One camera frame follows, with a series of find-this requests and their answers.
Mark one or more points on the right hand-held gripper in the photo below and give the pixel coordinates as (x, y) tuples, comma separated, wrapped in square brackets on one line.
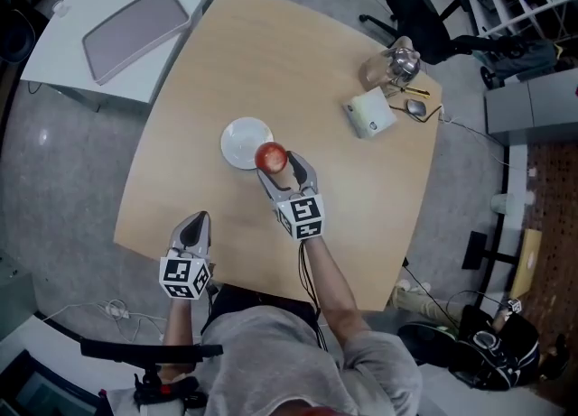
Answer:
[(304, 218)]

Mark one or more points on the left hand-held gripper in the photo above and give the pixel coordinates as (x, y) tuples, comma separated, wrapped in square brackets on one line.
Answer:
[(183, 276)]

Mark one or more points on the red apple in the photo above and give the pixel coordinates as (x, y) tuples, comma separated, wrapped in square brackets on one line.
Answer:
[(271, 158)]

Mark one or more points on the white plate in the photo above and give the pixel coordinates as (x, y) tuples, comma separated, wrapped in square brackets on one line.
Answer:
[(241, 141)]

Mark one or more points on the person's right forearm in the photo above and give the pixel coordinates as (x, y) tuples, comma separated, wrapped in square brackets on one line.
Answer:
[(329, 288)]

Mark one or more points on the person's left forearm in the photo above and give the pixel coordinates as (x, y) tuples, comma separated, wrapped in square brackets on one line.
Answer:
[(180, 328)]

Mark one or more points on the person's black trousers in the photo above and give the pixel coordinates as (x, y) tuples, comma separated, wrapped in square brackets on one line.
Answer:
[(253, 299)]

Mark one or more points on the white tissue box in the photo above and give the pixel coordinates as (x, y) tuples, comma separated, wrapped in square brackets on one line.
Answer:
[(371, 112)]

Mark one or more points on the black chair armrest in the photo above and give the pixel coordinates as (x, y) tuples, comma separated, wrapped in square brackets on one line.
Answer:
[(149, 351)]

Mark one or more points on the grey computer mouse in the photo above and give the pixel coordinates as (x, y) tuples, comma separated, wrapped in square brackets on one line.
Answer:
[(416, 107)]

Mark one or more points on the shiny metal kettle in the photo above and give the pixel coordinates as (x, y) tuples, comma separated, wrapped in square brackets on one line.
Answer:
[(402, 62)]

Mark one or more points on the person's grey sweatshirt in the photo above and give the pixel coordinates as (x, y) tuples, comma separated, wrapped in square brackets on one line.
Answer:
[(293, 369)]

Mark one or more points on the black round chair base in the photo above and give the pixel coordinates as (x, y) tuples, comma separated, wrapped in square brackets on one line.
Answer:
[(424, 342)]

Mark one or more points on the black office chair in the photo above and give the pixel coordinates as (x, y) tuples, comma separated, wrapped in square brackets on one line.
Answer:
[(417, 17)]

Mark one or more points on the white cylindrical bin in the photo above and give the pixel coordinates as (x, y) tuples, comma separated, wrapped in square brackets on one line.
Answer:
[(502, 203)]

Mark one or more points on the grey rectangular tray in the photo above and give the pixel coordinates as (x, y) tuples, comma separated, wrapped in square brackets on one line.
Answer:
[(135, 30)]

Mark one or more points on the white table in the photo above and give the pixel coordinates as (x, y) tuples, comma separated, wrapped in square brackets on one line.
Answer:
[(58, 58)]

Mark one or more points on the flat cardboard piece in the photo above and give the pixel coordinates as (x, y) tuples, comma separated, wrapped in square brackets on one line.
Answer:
[(527, 265)]

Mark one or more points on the grey cabinet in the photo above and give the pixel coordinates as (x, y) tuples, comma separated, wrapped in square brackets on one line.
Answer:
[(533, 107)]

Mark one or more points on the wheeled cart with grey cloth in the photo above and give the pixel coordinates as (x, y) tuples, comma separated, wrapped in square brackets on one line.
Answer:
[(524, 60)]

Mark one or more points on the black backpack with white trim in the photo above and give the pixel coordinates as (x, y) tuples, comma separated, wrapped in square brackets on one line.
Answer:
[(496, 351)]

